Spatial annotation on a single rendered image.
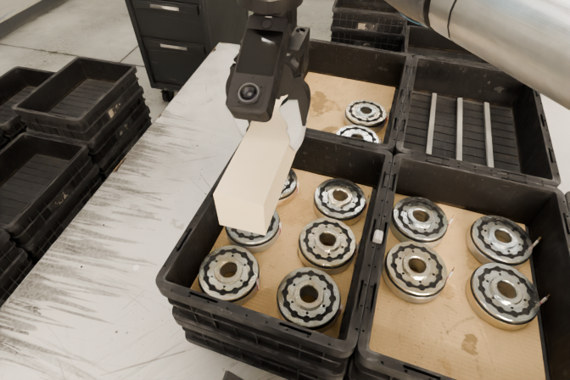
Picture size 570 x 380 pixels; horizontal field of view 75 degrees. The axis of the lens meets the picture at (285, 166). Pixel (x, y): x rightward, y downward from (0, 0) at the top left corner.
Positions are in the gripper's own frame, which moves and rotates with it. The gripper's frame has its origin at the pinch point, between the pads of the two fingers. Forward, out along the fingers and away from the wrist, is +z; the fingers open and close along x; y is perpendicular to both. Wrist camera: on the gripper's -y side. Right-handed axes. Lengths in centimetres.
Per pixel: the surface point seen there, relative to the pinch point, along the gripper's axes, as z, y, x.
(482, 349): 25.8, -9.3, -36.3
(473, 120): 26, 50, -39
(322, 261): 22.6, -2.9, -9.9
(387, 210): 15.8, 5.6, -18.8
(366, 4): 56, 193, 0
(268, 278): 25.9, -6.8, -1.2
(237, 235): 22.7, -1.8, 6.3
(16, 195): 71, 22, 106
